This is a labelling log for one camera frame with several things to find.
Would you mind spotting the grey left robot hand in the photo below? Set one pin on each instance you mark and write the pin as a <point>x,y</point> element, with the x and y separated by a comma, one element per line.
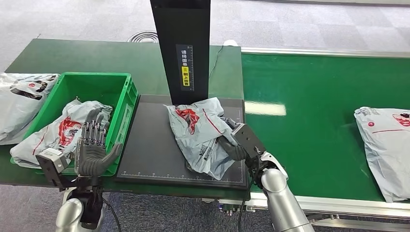
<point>91,160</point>

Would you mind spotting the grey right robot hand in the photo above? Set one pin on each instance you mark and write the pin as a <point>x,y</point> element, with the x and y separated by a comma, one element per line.
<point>235,153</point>

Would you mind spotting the grey mailer bag red print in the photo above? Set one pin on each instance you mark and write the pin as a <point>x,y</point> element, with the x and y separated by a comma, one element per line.
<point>195,134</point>

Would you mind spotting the green conveyor belt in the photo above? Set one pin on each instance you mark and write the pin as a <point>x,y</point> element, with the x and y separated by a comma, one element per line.
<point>314,134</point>

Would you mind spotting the crumpled grey mailer bag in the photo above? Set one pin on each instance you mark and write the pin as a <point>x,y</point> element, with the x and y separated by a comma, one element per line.
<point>51,134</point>

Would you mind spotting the green plastic crate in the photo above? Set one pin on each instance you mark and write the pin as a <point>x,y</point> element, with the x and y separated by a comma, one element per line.
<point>93,88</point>

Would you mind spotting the grey mailer bag black print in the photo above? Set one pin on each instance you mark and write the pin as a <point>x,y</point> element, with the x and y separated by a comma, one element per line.
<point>19,102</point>

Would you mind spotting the black yellow column label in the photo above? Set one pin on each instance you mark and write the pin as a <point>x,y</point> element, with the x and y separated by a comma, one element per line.
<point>184,67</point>

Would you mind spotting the dark green table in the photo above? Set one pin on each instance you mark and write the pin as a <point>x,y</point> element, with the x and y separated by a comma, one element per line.
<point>109,57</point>

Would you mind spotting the white round cap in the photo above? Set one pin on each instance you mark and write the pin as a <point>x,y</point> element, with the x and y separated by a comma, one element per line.
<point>230,43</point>

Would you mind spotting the round floor vent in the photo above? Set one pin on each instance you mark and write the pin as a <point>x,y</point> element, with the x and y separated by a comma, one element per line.
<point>144,37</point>

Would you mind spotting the black scanner column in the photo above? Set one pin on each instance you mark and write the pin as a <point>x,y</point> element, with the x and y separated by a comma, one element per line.
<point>181,25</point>

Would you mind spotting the large flat grey mailer bag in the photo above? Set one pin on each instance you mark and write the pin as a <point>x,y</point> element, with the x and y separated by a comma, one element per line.
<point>387,150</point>

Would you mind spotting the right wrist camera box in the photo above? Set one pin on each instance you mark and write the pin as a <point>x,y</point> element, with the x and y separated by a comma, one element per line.
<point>248,139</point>

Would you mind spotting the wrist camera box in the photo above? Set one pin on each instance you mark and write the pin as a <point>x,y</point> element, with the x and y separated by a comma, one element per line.
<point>248,139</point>
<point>52,161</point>

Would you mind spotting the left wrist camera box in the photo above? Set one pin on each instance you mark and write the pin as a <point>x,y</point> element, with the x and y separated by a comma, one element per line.
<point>52,161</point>

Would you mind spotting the black scanner base plate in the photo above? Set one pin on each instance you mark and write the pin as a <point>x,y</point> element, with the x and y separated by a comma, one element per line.
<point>150,147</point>

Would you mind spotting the aluminium conveyor rail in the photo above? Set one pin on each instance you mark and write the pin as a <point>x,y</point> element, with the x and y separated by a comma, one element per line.
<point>352,208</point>
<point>320,52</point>

